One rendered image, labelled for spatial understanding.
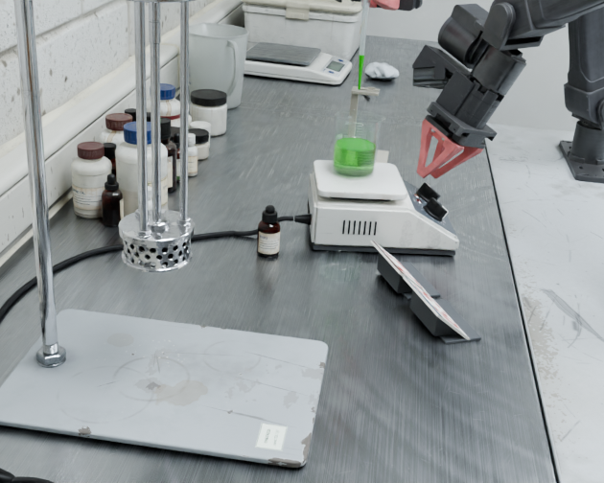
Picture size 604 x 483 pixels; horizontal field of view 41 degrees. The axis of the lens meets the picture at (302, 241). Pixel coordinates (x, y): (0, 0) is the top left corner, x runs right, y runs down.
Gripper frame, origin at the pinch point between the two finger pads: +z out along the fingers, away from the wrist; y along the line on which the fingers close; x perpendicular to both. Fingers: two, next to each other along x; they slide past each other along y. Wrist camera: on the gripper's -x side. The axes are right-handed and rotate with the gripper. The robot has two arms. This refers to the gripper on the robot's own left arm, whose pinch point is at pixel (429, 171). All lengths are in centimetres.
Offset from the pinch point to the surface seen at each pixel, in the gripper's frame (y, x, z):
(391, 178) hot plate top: 7.7, -0.3, 1.8
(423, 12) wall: -107, -85, 0
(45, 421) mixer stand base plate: 61, 13, 21
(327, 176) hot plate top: 14.1, -5.3, 5.5
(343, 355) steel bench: 32.0, 19.8, 11.3
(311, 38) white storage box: -61, -79, 14
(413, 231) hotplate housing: 8.7, 7.4, 4.9
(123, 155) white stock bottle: 31.9, -23.8, 16.3
